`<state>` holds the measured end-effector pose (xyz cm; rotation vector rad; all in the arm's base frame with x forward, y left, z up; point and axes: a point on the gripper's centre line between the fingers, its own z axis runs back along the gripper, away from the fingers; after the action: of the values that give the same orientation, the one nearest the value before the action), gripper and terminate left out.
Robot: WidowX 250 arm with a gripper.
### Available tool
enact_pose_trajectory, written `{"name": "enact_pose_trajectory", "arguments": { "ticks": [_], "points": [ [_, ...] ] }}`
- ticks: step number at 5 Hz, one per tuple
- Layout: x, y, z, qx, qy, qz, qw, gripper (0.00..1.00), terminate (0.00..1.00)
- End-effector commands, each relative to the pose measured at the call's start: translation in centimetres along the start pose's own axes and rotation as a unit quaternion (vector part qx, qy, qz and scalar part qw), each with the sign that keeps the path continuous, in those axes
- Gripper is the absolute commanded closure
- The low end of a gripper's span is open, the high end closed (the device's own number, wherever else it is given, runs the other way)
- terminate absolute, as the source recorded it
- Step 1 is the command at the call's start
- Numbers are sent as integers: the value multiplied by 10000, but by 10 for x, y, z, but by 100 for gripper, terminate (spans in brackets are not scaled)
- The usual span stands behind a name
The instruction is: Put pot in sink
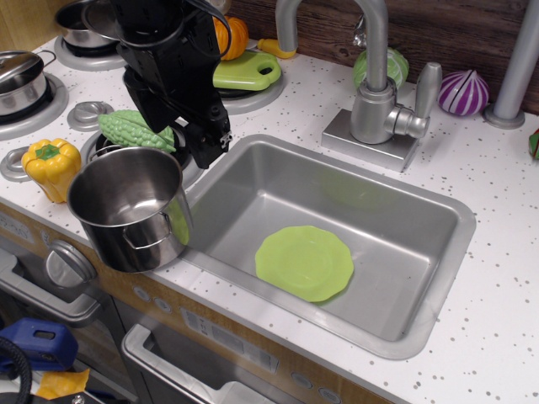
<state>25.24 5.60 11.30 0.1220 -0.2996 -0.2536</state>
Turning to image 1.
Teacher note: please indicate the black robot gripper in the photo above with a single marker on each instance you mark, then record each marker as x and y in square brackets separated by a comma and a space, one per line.
[171, 56]

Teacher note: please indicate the large steel pot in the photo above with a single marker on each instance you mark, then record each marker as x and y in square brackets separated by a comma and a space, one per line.
[132, 206]

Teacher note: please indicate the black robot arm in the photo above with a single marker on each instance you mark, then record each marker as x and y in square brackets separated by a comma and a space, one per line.
[172, 52]

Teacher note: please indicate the steel pot back burner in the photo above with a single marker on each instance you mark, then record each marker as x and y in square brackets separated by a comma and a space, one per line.
[87, 24]

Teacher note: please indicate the small steel pot left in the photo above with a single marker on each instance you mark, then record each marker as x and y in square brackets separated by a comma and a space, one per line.
[24, 86]

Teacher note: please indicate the grey toy sink basin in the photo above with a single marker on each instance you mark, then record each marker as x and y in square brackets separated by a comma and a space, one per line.
[406, 243]

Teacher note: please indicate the green toy bitter gourd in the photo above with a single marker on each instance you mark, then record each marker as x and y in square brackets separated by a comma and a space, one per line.
[128, 128]

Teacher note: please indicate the green toy cutting board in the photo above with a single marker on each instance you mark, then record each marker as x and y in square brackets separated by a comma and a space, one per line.
[252, 71]

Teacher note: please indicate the orange toy pumpkin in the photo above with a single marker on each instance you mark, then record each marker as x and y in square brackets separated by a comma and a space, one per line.
[232, 42]

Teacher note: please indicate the grey stove dial knob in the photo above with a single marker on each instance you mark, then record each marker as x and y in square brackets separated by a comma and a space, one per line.
[84, 116]

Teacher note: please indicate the yellow toy bell pepper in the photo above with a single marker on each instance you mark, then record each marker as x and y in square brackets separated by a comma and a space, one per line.
[52, 165]

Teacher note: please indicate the light green plate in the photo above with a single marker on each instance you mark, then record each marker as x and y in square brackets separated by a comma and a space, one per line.
[306, 261]

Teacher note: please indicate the grey toy faucet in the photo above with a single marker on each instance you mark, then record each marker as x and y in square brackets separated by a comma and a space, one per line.
[378, 129]

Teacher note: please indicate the grey oven knob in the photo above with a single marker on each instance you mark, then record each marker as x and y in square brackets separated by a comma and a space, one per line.
[66, 267]

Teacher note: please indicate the green toy cabbage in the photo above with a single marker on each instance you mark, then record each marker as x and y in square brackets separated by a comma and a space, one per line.
[397, 68]

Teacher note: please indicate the purple toy onion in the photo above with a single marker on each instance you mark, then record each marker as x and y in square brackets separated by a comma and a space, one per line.
[463, 93]

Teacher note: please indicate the yellow cloth piece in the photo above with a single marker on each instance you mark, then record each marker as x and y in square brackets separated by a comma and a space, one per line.
[56, 384]

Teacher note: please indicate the grey vertical pole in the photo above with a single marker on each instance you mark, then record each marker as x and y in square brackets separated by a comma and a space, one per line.
[506, 113]

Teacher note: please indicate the red green toy at edge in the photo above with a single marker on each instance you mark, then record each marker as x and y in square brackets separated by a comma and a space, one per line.
[533, 144]

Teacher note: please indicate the yellow toy knife handle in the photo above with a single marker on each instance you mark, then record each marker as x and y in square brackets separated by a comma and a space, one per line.
[272, 47]

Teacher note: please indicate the grey oven door handle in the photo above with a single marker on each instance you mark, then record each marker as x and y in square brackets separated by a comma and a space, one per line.
[77, 313]

